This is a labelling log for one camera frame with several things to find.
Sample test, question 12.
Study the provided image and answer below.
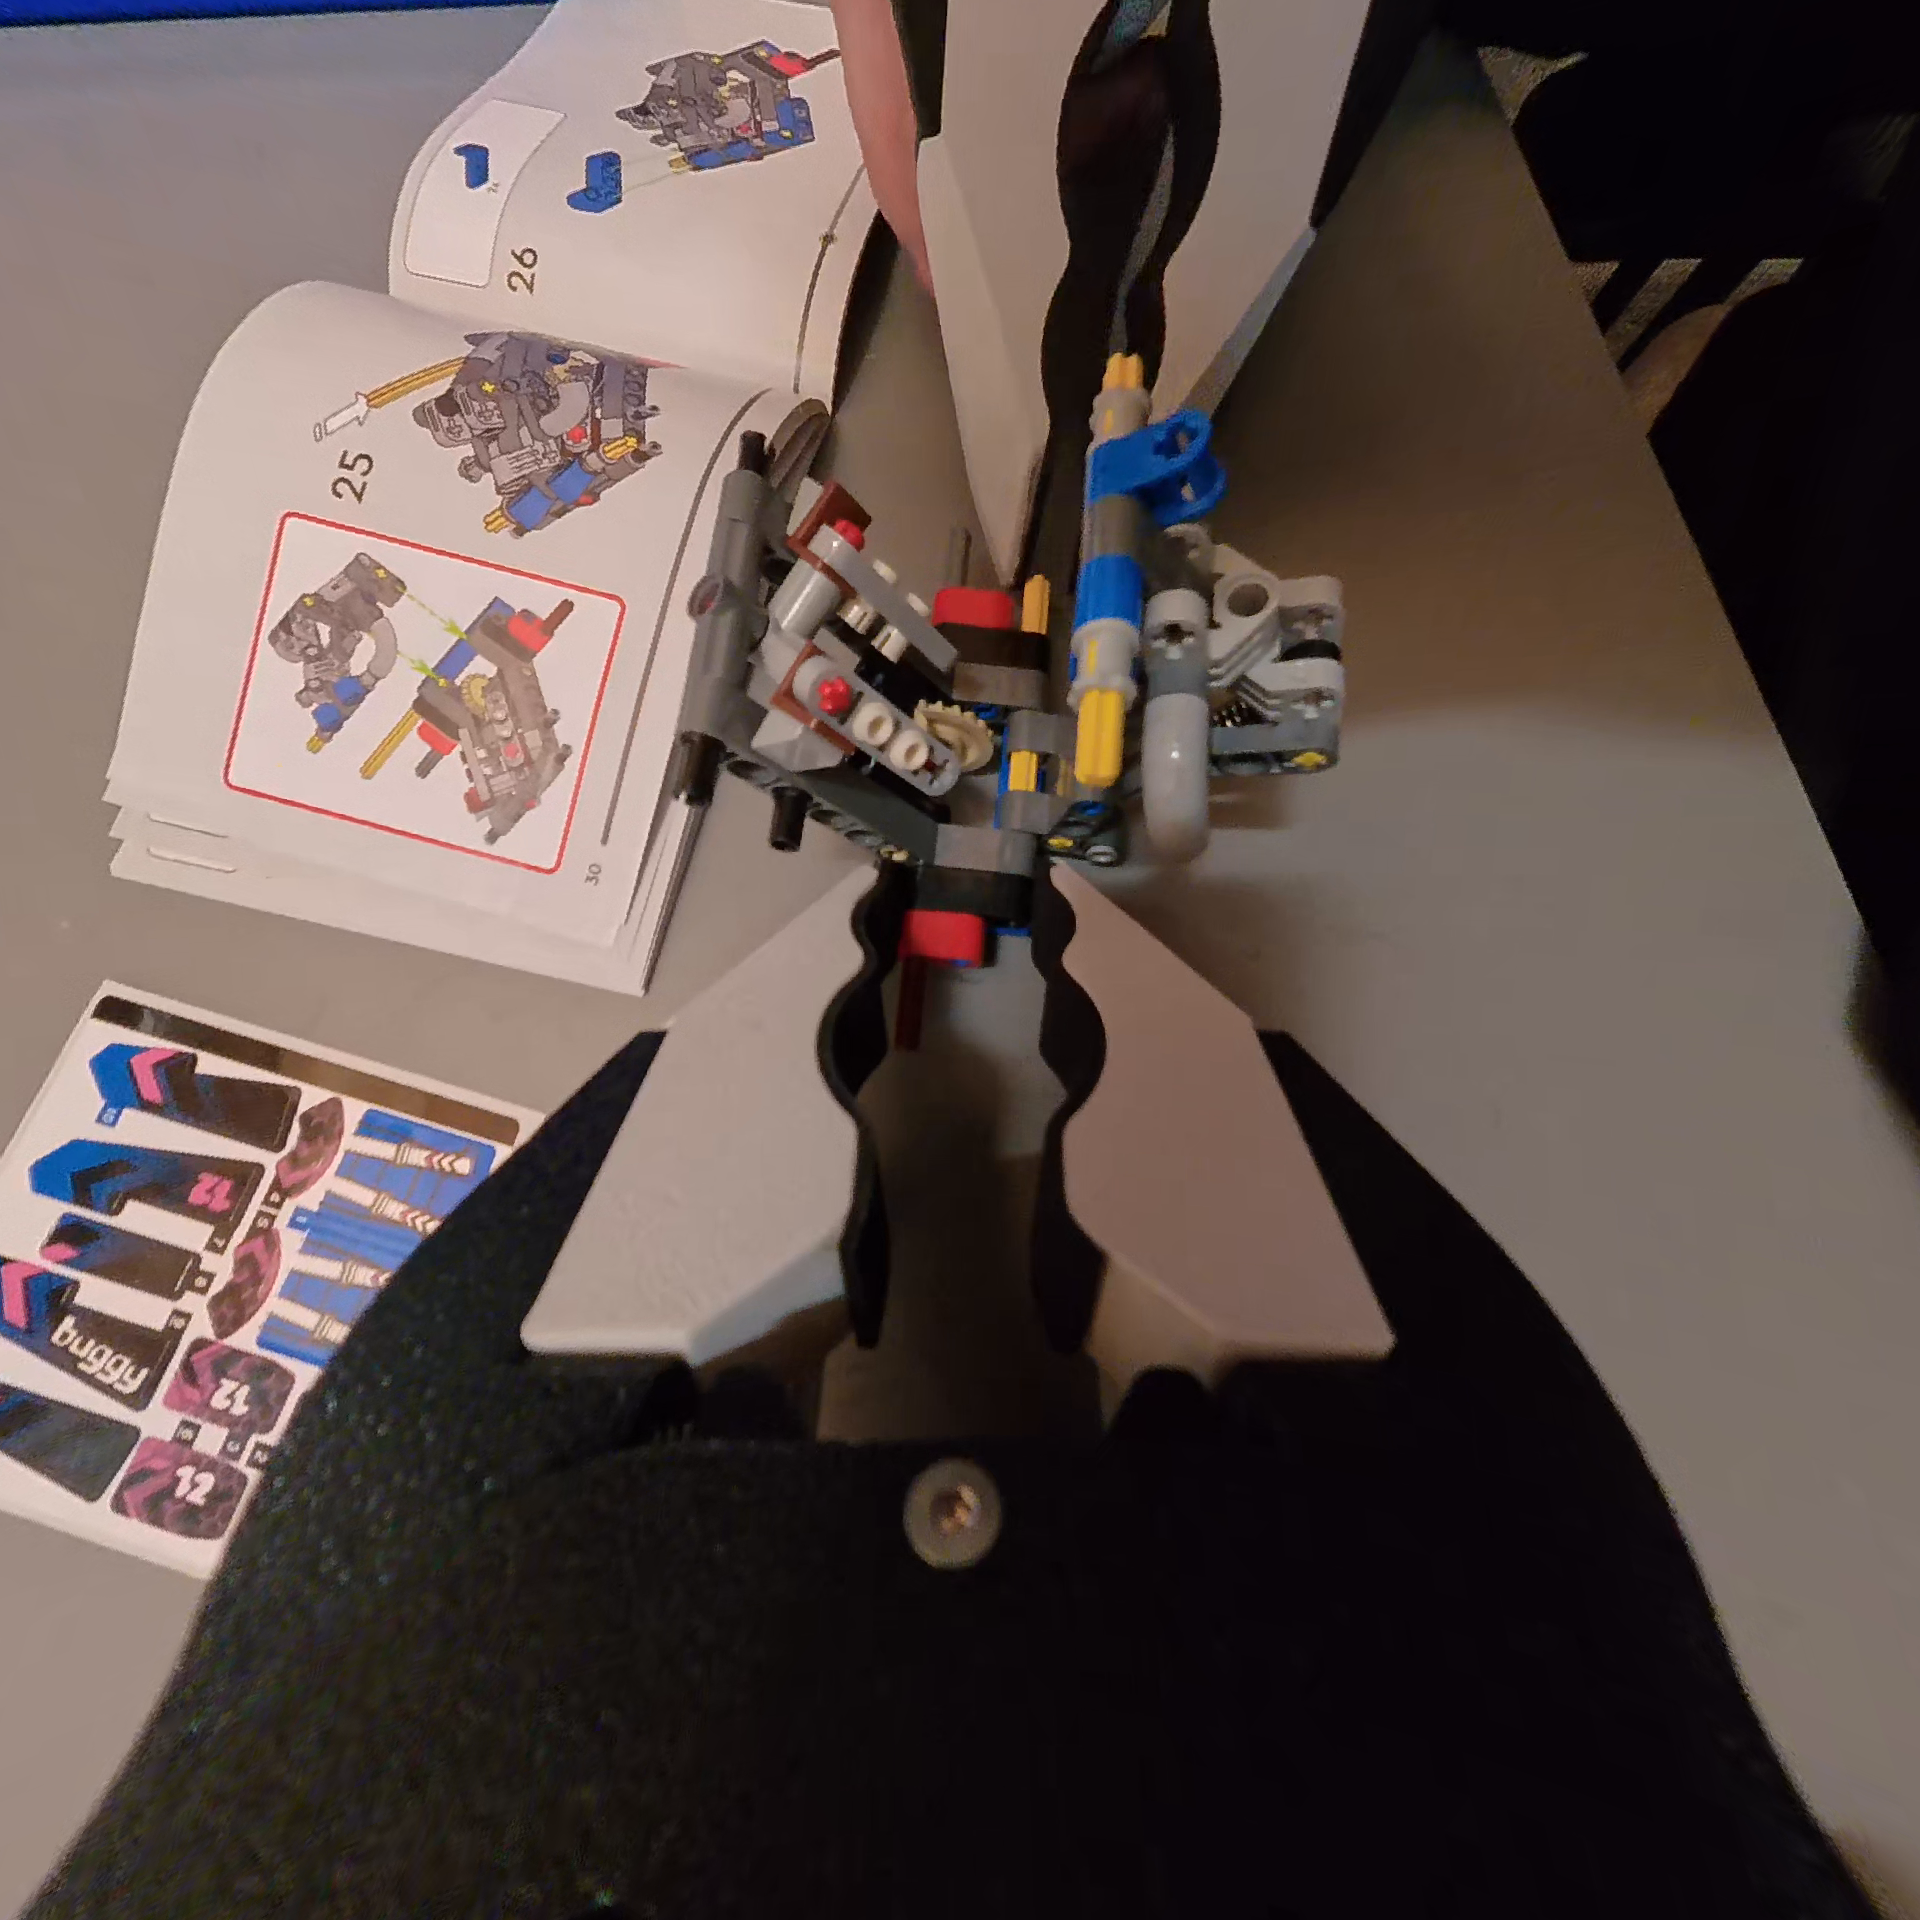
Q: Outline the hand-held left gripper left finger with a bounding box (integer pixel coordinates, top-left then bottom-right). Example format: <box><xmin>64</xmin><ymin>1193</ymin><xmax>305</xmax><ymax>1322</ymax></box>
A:
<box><xmin>519</xmin><ymin>872</ymin><xmax>904</xmax><ymax>1366</ymax></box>

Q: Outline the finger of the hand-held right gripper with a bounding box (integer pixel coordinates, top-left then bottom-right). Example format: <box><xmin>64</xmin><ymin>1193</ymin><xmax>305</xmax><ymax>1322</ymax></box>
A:
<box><xmin>1124</xmin><ymin>0</ymin><xmax>1374</xmax><ymax>430</ymax></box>
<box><xmin>919</xmin><ymin>0</ymin><xmax>1114</xmax><ymax>586</ymax></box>

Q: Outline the buggy sticker sheet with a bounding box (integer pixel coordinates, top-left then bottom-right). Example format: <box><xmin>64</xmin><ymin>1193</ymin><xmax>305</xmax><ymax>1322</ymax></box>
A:
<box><xmin>0</xmin><ymin>983</ymin><xmax>544</xmax><ymax>1580</ymax></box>

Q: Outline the partly built toy brick model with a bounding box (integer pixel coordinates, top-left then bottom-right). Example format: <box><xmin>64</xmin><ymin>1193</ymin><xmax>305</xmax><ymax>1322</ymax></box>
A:
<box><xmin>674</xmin><ymin>351</ymin><xmax>1353</xmax><ymax>1052</ymax></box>

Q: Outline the open instruction booklet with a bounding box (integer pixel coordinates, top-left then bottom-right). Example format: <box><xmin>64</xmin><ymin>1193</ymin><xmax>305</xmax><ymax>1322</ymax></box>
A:
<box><xmin>106</xmin><ymin>0</ymin><xmax>887</xmax><ymax>998</ymax></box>

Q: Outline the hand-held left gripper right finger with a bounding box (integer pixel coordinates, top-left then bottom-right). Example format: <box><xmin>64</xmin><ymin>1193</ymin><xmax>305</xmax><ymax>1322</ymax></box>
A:
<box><xmin>1035</xmin><ymin>870</ymin><xmax>1394</xmax><ymax>1366</ymax></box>

